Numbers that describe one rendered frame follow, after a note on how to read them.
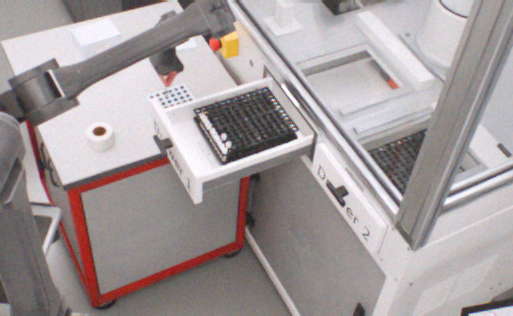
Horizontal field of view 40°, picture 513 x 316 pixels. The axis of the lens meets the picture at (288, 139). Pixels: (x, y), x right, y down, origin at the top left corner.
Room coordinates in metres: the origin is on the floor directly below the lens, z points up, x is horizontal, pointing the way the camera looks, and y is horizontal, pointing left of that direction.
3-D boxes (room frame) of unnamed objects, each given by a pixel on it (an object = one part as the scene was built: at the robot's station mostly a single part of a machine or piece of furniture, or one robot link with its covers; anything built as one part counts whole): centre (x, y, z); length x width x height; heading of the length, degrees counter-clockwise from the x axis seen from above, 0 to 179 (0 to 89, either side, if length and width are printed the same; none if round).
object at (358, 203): (1.08, -0.16, 0.87); 0.29 x 0.02 x 0.11; 36
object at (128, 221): (1.50, 0.50, 0.38); 0.62 x 0.58 x 0.76; 36
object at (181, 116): (1.28, 0.11, 0.86); 0.40 x 0.26 x 0.06; 126
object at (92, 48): (1.63, 0.63, 0.79); 0.13 x 0.09 x 0.05; 131
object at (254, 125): (1.27, 0.12, 0.87); 0.22 x 0.18 x 0.06; 126
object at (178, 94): (1.41, 0.35, 0.78); 0.12 x 0.08 x 0.04; 128
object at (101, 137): (1.24, 0.51, 0.78); 0.07 x 0.07 x 0.04
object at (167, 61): (1.41, 0.36, 0.96); 0.10 x 0.07 x 0.07; 37
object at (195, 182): (1.15, 0.28, 0.87); 0.29 x 0.02 x 0.11; 36
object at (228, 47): (1.60, 0.23, 0.88); 0.07 x 0.05 x 0.07; 36
